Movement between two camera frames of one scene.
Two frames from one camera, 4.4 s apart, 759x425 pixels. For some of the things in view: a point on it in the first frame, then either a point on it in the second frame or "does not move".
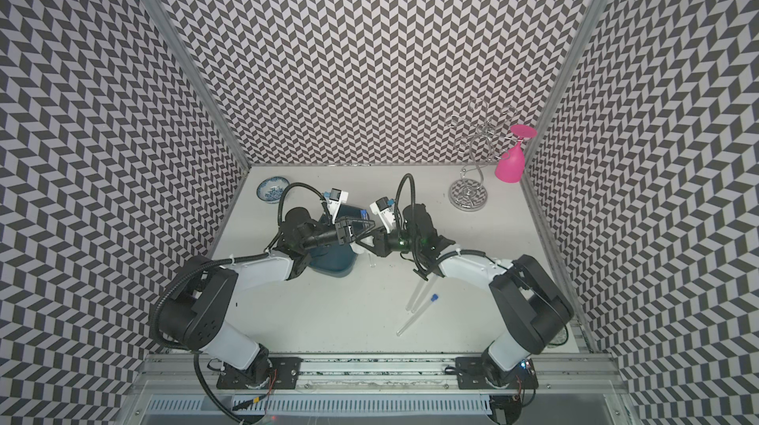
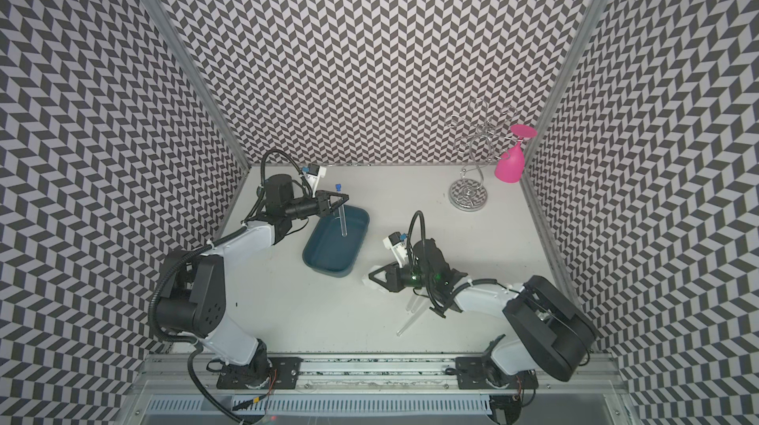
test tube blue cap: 424,293 does not move
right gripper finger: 379,240 -> 394,277
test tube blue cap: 417,315 does not move
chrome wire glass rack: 482,132 does not move
